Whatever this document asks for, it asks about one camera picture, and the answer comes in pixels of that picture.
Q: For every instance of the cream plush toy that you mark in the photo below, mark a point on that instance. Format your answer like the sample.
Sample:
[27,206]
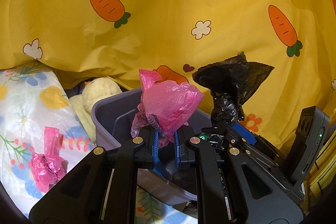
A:
[94,91]

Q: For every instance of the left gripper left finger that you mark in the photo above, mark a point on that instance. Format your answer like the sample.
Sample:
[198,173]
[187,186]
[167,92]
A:
[101,188]

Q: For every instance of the small pink plastic bag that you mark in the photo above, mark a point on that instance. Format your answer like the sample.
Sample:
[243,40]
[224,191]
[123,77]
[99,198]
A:
[49,167]

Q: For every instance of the black plastic bag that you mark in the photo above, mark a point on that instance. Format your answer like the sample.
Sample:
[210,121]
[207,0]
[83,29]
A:
[231,82]

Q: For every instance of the yellow carrot print curtain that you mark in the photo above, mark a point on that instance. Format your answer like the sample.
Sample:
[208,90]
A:
[82,38]

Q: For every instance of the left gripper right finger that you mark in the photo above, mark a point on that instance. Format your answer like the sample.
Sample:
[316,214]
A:
[220,197]

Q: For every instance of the large pink plastic bag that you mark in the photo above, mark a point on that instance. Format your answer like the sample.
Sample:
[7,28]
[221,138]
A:
[164,103]

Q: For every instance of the grey plastic trash bin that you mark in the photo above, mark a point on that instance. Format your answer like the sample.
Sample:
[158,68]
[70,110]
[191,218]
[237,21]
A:
[166,173]

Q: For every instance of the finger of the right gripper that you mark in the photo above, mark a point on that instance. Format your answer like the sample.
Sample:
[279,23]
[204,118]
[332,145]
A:
[261,165]
[261,144]

